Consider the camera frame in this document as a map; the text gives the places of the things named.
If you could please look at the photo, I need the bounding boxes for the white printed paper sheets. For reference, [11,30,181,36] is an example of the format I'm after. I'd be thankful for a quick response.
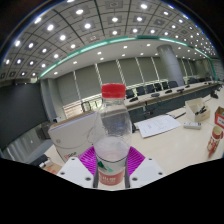
[134,114,182,139]

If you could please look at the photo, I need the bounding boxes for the black power adapter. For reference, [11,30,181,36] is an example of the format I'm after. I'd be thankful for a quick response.
[29,153,49,167]

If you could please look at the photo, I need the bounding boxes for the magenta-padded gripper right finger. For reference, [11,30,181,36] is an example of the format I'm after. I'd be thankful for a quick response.
[123,145,167,189]

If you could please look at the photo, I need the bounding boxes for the small beige open box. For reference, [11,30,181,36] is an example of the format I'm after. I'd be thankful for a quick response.
[185,97,212,123]

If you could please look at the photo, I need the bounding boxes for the round ceiling lights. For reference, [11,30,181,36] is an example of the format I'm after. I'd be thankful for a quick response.
[1,0,218,76]

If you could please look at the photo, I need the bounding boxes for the black desk microphone unit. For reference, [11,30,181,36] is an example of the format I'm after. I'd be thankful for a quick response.
[209,89,219,100]

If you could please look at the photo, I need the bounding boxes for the clear red-capped water bottle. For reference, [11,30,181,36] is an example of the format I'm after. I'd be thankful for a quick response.
[92,83,134,191]

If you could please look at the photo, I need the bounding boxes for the black office chairs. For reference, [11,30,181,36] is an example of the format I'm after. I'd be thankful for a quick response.
[124,76,214,99]

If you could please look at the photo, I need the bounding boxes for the white remote control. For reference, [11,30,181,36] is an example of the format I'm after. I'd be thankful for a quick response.
[182,121,202,130]

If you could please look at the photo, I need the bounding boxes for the long curved conference desk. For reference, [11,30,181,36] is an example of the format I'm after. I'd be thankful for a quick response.
[124,80,223,124]

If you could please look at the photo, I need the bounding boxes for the white copy paper carton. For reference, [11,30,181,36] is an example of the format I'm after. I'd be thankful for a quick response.
[48,110,104,163]

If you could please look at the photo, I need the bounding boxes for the small dark monitor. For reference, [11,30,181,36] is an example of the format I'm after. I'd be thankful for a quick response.
[36,121,56,140]

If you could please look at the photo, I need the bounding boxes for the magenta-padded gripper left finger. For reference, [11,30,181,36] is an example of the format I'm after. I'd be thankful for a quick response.
[56,145,100,189]

